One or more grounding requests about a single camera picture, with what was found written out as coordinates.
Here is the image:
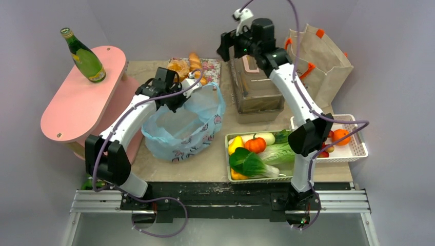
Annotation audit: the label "bread baguette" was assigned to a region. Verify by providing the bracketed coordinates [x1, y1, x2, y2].
[188, 52, 208, 86]

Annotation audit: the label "blue printed plastic bag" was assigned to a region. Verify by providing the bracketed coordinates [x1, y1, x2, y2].
[141, 83, 226, 162]

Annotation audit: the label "beige tote bag orange handles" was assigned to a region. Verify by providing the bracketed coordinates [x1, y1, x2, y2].
[285, 24, 353, 108]

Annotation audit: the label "yellow bell pepper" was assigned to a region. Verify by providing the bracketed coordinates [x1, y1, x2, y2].
[227, 136, 244, 156]
[230, 169, 249, 180]

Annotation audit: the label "white daikon radish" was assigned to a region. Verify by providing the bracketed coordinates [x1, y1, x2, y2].
[225, 129, 292, 146]

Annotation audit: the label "orange mini pumpkin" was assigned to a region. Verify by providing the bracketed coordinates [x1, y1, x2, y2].
[244, 134, 267, 154]

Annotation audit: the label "napa cabbage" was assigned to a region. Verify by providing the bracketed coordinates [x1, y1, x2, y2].
[258, 143, 295, 166]

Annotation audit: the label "green bok choy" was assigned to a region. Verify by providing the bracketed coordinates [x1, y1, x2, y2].
[229, 148, 280, 178]

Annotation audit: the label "orange fruit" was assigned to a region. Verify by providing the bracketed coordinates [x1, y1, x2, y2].
[332, 129, 351, 146]

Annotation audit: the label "red cherry bunch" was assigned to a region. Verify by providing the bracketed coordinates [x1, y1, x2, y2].
[318, 131, 335, 158]

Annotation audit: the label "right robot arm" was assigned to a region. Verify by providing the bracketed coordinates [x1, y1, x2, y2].
[216, 17, 333, 209]

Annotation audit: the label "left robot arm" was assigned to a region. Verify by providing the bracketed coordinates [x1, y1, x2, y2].
[85, 67, 201, 210]

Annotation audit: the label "orange bundt cake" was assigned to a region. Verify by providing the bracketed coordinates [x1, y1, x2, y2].
[167, 58, 190, 83]

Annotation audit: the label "floral tray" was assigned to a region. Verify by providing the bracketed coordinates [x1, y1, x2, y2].
[169, 58, 221, 85]

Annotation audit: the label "grey transparent lidded box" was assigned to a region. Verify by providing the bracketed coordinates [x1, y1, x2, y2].
[227, 46, 284, 124]

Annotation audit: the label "green glass bottle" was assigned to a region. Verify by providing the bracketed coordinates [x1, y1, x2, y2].
[60, 28, 106, 83]

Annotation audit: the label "green plastic basket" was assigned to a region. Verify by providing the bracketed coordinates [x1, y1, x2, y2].
[224, 129, 296, 184]

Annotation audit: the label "pink two-tier shelf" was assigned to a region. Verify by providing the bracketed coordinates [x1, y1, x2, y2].
[41, 46, 139, 159]

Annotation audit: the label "green bottle under table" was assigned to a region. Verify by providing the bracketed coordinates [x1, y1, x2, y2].
[80, 179, 106, 190]

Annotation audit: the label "white plastic basket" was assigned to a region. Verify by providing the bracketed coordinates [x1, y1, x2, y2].
[290, 114, 369, 163]

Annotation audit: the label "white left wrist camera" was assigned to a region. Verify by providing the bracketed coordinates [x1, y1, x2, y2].
[181, 69, 203, 98]

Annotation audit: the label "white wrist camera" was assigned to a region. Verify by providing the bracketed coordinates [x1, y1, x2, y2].
[232, 8, 254, 36]
[181, 69, 203, 98]

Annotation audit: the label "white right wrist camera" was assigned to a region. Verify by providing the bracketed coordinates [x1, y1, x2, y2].
[232, 8, 254, 36]

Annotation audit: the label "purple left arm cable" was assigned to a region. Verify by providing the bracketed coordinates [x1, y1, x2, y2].
[91, 69, 205, 204]

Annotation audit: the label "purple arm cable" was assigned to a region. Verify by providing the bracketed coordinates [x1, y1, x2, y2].
[91, 69, 205, 204]
[239, 0, 370, 191]

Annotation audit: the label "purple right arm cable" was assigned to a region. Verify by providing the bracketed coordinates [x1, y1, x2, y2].
[239, 0, 370, 191]

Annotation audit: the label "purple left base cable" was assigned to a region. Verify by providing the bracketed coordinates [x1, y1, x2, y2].
[131, 197, 189, 238]

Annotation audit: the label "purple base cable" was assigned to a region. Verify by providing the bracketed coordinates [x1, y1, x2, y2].
[131, 197, 189, 238]
[290, 190, 322, 232]

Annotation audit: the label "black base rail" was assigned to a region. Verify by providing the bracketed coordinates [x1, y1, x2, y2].
[121, 180, 352, 225]

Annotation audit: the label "aluminium frame rail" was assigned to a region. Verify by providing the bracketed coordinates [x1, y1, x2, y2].
[70, 183, 370, 214]

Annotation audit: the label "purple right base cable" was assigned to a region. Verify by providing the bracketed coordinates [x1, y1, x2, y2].
[290, 190, 322, 232]

